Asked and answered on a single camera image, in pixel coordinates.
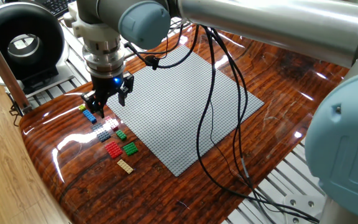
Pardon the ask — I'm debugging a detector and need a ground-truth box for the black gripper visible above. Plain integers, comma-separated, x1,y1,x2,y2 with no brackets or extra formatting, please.
81,72,135,118

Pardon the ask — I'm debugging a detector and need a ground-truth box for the red long Lego brick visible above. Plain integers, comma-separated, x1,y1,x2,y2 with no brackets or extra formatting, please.
104,116,120,132

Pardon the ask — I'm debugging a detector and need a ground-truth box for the blue long Lego brick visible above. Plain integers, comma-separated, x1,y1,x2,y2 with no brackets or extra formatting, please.
82,109,98,124

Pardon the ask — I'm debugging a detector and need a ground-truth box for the dark grey Lego plate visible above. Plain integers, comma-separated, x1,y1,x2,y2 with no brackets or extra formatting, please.
91,123,112,143

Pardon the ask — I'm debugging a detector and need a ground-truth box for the red Lego plate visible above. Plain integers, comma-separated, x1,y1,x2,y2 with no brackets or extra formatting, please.
104,141,124,159

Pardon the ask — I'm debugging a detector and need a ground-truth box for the green square Lego plate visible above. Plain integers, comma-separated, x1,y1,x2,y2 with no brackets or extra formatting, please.
122,142,139,157

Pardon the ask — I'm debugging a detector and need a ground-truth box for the grey Lego baseplate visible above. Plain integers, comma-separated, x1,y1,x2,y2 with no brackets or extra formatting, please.
104,45,265,177

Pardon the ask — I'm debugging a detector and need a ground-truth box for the tan Lego plate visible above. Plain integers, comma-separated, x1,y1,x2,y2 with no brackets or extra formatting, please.
116,159,134,175

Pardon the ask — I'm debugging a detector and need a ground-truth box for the black keyboard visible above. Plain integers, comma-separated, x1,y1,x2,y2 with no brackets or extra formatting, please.
40,0,76,18

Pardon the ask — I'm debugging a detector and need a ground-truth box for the brown wooden pole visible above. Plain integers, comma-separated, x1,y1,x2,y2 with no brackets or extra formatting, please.
0,18,32,114

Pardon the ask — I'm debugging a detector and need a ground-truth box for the glossy wood-grain table mat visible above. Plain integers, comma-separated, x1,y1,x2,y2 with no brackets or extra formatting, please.
19,24,351,224

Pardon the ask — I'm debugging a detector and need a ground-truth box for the black cable with ferrite bead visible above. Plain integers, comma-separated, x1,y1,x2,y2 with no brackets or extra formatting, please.
124,24,320,223

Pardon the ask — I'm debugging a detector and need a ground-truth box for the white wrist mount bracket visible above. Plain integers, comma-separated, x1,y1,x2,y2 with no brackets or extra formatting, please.
63,1,121,43

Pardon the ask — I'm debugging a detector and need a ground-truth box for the black cable with grey sleeve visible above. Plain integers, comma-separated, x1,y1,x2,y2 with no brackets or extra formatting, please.
203,26,320,223

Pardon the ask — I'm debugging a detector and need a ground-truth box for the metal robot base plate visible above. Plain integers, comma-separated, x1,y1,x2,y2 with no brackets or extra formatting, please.
283,194,326,224

